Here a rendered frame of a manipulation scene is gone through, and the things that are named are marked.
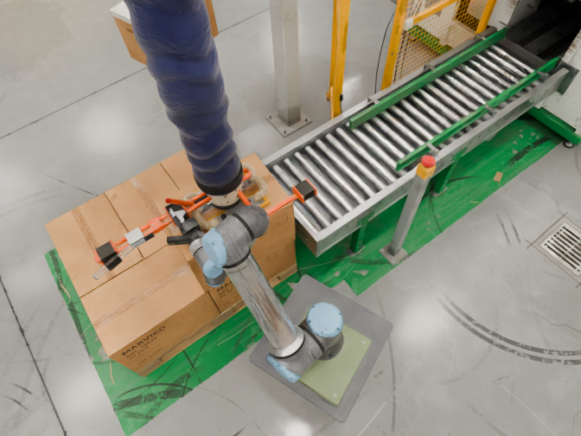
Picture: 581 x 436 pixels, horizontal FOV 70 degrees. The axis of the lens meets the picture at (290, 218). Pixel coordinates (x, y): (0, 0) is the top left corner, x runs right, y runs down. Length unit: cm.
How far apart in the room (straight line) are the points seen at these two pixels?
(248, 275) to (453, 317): 185
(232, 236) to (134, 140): 270
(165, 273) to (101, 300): 37
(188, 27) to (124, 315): 162
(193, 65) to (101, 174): 251
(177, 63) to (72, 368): 224
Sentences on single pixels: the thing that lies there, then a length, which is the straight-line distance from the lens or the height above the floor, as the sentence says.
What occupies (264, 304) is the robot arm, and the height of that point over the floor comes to 130.
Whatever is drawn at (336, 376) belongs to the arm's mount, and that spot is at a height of 80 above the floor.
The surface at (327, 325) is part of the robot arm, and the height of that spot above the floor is 106.
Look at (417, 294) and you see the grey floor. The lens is 297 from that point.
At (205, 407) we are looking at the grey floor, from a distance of 278.
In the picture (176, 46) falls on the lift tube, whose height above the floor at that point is 193.
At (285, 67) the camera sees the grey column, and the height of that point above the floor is 64.
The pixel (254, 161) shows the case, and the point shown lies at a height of 94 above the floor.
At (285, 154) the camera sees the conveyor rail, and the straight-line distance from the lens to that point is 276.
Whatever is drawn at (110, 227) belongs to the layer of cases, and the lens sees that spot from 277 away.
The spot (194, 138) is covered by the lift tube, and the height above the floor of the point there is 152.
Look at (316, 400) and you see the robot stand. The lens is 196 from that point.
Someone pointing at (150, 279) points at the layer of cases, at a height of 54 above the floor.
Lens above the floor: 270
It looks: 59 degrees down
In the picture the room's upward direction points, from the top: 4 degrees counter-clockwise
